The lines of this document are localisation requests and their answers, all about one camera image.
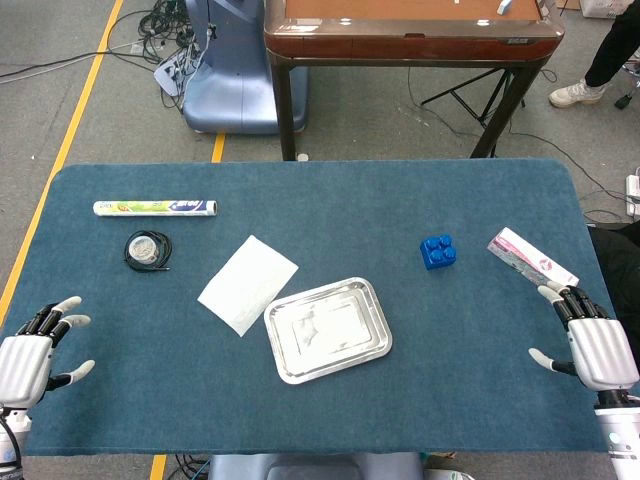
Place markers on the white paper sheet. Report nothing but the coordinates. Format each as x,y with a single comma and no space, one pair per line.
247,285

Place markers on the black folding stand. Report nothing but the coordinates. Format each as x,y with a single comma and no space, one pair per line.
470,107

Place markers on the grey blue robot body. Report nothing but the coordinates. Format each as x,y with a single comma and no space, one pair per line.
315,467

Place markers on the brown wooden table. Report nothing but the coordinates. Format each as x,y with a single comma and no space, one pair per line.
410,42

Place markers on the cling film roll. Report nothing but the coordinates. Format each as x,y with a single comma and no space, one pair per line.
155,208

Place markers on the white pink toothpaste box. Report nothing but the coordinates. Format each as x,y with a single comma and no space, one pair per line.
530,257

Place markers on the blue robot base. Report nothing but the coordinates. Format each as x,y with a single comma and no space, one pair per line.
235,75

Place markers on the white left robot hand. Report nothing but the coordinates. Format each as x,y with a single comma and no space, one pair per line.
22,360

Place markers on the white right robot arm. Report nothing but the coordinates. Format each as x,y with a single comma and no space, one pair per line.
622,440

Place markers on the teal felt table cover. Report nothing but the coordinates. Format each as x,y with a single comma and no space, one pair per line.
350,215

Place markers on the white power strip with plugs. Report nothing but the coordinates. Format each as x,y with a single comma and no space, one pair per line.
172,75

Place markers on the cardboard box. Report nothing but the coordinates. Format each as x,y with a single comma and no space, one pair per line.
600,7

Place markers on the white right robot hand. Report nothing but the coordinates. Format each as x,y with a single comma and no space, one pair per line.
602,355

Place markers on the person leg with white shoe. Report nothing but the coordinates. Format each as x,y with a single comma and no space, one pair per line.
610,55

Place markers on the silver metal tray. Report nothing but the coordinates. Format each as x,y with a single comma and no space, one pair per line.
327,330

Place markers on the blue building block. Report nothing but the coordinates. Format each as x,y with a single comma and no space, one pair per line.
439,252

